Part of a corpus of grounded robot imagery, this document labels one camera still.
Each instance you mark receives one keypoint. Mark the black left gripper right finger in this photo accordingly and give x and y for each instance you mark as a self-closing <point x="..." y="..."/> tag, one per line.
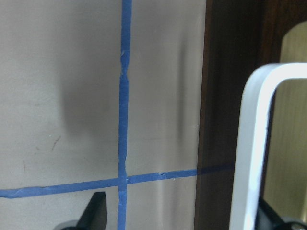
<point x="268" y="219"/>

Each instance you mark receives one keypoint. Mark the dark wooden drawer cabinet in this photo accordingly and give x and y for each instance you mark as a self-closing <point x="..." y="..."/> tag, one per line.
<point x="239" y="37"/>

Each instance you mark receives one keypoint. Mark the white drawer handle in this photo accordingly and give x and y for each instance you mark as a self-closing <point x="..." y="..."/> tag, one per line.
<point x="251" y="140"/>

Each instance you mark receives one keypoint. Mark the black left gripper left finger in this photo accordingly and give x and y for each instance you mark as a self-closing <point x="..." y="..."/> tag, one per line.
<point x="94" y="216"/>

